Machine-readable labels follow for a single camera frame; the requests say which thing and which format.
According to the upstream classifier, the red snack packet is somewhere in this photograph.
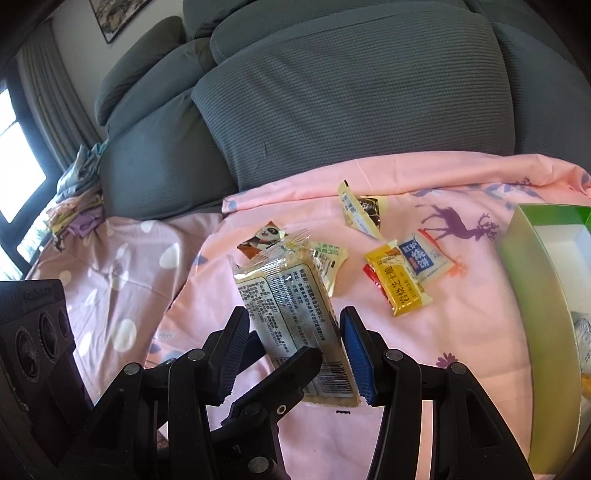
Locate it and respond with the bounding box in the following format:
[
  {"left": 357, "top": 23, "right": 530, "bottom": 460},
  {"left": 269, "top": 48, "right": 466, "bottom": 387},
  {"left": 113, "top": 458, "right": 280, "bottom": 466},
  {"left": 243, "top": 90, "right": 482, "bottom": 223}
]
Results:
[{"left": 362, "top": 264, "right": 384, "bottom": 291}]

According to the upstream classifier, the green white snack packet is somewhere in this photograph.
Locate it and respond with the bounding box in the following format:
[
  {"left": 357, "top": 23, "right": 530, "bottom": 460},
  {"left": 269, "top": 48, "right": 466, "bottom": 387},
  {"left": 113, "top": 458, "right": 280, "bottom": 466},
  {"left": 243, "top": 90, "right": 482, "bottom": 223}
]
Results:
[{"left": 309, "top": 241, "right": 349, "bottom": 296}]

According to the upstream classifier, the grey throw pillow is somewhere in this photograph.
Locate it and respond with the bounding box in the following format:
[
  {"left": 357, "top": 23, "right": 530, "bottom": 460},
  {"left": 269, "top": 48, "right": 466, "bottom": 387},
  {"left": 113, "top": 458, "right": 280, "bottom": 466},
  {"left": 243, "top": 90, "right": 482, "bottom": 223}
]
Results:
[{"left": 95, "top": 16, "right": 185, "bottom": 125}]

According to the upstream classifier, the pile of folded cloths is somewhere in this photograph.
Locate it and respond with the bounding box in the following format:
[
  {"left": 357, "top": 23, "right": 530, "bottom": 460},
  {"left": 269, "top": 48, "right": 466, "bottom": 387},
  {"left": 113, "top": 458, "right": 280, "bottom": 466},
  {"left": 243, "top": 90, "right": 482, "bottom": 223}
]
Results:
[{"left": 46, "top": 143, "right": 109, "bottom": 241}]

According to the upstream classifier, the window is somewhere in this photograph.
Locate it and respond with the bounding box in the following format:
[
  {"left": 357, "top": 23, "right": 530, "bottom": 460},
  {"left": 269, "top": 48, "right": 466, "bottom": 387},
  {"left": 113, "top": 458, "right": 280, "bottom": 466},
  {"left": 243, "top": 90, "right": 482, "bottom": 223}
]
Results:
[{"left": 0, "top": 76, "right": 49, "bottom": 278}]

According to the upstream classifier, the pale yellow snack packet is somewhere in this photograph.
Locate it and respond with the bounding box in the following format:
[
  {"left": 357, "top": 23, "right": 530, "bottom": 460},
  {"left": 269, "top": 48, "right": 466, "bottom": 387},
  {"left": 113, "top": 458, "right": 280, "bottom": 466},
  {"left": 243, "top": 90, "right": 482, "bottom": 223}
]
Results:
[{"left": 338, "top": 181, "right": 385, "bottom": 241}]

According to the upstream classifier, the grey sofa back cushion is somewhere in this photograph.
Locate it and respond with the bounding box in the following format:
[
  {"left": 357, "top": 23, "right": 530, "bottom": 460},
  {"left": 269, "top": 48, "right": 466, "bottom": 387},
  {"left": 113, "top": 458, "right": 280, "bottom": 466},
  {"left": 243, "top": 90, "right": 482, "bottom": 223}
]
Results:
[
  {"left": 191, "top": 21, "right": 518, "bottom": 192},
  {"left": 99, "top": 88, "right": 238, "bottom": 220},
  {"left": 492, "top": 21, "right": 591, "bottom": 160}
]

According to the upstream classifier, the pink deer print blanket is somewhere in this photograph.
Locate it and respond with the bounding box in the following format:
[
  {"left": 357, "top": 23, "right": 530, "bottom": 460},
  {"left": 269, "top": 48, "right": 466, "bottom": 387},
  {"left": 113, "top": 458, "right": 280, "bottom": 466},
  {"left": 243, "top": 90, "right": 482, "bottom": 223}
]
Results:
[{"left": 148, "top": 152, "right": 591, "bottom": 480}]

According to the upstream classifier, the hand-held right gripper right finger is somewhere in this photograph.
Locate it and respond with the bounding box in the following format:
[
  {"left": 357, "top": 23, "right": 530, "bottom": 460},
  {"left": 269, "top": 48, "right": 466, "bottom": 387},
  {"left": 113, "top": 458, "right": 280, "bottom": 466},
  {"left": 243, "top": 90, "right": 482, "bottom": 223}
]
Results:
[{"left": 338, "top": 306, "right": 529, "bottom": 480}]

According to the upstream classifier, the framed wall picture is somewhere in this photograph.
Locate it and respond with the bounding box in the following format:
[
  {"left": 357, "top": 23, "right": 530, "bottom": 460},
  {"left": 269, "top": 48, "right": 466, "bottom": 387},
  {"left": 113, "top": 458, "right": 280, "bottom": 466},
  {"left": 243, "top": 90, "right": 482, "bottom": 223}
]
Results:
[{"left": 90, "top": 0, "right": 153, "bottom": 44}]

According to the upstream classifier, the dotted lilac pink blanket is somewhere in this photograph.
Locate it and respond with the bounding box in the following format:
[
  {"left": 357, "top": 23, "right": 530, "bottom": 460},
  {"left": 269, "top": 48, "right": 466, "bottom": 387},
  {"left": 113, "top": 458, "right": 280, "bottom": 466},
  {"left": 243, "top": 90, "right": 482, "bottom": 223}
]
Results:
[{"left": 25, "top": 212, "right": 227, "bottom": 370}]

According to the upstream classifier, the grey striped curtain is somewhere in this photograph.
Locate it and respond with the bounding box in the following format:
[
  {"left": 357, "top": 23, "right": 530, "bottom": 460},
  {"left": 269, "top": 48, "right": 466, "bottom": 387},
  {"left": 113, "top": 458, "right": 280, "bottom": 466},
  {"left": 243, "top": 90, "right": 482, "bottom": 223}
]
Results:
[{"left": 16, "top": 21, "right": 105, "bottom": 171}]

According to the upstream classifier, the green cardboard box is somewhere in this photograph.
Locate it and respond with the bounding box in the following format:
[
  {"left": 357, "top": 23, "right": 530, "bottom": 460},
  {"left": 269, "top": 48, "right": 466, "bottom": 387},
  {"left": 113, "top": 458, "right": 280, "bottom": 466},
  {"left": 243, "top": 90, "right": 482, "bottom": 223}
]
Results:
[{"left": 498, "top": 204, "right": 591, "bottom": 474}]

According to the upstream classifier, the clear beige bar snack packet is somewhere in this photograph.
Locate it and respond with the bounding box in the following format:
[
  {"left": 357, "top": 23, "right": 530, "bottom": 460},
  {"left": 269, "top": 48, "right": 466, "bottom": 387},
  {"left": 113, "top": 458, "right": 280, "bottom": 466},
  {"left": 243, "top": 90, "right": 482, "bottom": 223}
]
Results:
[{"left": 229, "top": 228, "right": 361, "bottom": 409}]

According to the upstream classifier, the white blue snack packet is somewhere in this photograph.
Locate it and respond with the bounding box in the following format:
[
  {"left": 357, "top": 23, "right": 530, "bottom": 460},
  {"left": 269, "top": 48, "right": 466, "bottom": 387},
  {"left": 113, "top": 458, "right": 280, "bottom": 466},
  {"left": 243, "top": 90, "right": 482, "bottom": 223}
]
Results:
[{"left": 398, "top": 228, "right": 458, "bottom": 282}]

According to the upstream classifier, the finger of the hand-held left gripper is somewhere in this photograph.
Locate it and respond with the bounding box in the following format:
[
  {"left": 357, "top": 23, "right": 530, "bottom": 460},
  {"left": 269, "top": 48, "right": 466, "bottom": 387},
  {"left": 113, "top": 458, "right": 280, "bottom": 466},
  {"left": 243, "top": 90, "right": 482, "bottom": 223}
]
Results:
[
  {"left": 238, "top": 330, "right": 271, "bottom": 372},
  {"left": 221, "top": 346, "right": 323, "bottom": 480}
]

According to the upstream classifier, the brown panda snack packet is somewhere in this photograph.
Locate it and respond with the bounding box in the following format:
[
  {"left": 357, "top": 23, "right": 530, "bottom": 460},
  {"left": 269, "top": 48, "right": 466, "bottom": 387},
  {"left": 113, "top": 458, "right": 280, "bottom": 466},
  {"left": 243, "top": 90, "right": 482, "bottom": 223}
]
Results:
[{"left": 237, "top": 220, "right": 286, "bottom": 259}]

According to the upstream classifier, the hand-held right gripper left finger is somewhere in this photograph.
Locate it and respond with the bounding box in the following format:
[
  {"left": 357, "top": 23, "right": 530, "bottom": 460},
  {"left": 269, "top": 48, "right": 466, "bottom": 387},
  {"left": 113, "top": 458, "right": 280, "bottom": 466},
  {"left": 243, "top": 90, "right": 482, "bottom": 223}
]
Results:
[{"left": 69, "top": 306, "right": 252, "bottom": 480}]

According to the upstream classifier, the grey sofa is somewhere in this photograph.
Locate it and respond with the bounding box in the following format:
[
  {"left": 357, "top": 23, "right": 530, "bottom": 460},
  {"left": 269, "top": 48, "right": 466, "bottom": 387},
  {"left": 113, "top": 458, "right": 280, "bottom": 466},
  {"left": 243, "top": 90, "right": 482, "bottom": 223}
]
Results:
[{"left": 182, "top": 0, "right": 591, "bottom": 65}]

